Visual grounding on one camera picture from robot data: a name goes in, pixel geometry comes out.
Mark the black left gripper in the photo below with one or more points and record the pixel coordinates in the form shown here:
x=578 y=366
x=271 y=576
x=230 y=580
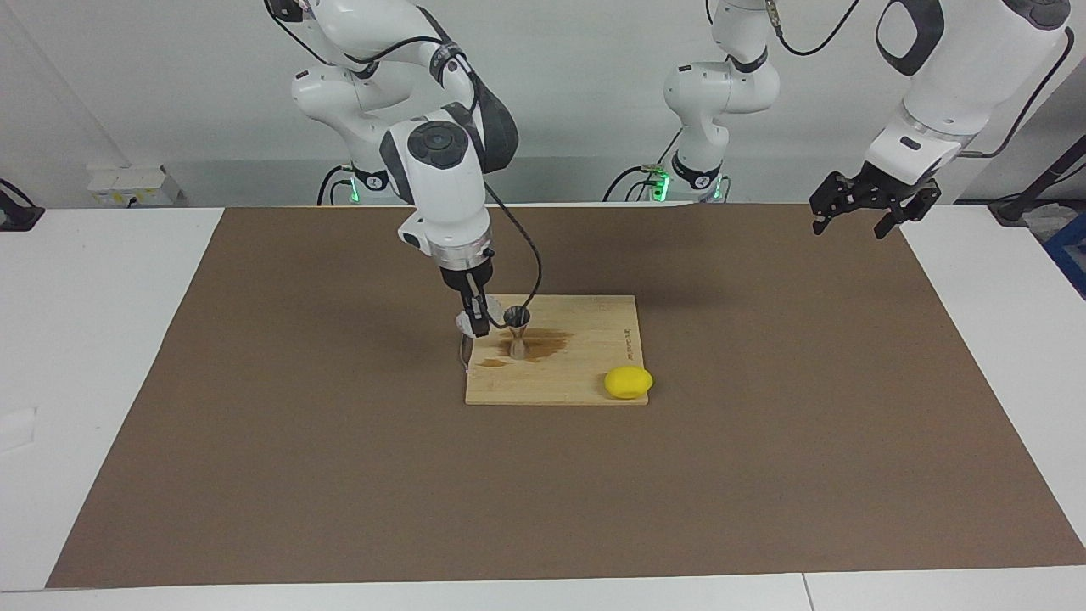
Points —
x=887 y=187

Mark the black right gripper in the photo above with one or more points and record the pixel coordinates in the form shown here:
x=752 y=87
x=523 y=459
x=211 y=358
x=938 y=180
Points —
x=467 y=278

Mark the small clear glass cup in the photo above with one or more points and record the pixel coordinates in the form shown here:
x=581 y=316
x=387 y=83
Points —
x=462 y=322

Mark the steel cocktail jigger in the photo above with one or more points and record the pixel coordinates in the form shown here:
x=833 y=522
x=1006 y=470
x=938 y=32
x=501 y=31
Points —
x=517 y=339

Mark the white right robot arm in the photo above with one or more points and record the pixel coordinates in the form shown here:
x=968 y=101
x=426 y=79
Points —
x=441 y=187

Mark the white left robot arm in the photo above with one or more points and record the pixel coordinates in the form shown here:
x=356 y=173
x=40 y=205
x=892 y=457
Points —
x=721 y=85

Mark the wooden cutting board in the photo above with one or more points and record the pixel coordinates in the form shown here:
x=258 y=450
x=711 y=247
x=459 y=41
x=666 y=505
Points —
x=577 y=386

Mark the black stand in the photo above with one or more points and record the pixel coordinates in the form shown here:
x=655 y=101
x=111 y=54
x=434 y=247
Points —
x=1014 y=208

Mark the yellow lemon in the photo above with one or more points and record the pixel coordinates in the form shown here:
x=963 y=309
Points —
x=628 y=383

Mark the brown table mat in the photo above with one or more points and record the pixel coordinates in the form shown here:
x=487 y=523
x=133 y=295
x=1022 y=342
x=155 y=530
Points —
x=339 y=467

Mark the white table sticker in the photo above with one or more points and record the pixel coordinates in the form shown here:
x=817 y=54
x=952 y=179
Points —
x=17 y=430

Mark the white wall socket box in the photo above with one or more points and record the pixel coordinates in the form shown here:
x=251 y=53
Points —
x=127 y=182

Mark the black clamp mount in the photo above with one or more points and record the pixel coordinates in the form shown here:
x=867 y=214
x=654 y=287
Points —
x=17 y=216

